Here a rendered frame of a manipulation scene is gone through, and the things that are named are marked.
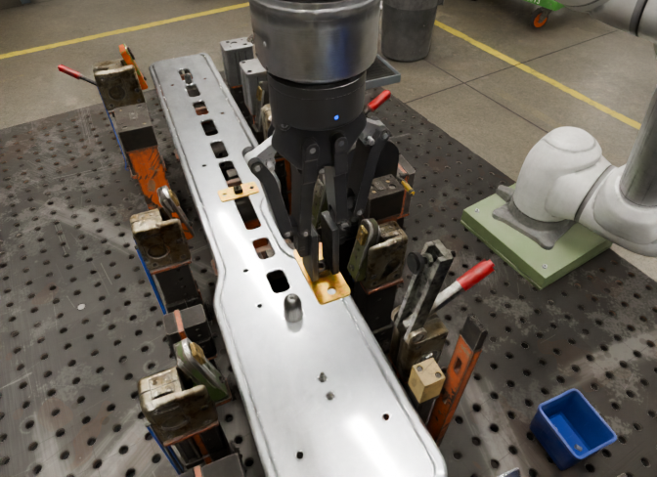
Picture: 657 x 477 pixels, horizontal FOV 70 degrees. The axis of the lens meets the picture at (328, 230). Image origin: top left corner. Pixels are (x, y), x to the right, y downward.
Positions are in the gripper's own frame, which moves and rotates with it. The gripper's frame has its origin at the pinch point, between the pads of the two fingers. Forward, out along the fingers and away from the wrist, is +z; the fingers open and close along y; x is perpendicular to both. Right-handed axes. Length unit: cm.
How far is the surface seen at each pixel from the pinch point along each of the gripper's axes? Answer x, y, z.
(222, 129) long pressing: -72, -3, 29
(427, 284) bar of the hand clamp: 1.3, -14.5, 12.2
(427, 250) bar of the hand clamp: -1.1, -15.3, 8.3
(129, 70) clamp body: -102, 14, 24
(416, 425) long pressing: 11.6, -9.2, 28.8
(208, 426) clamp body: -3.2, 17.8, 36.1
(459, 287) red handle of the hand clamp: 0.3, -21.2, 17.3
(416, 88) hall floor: -226, -166, 128
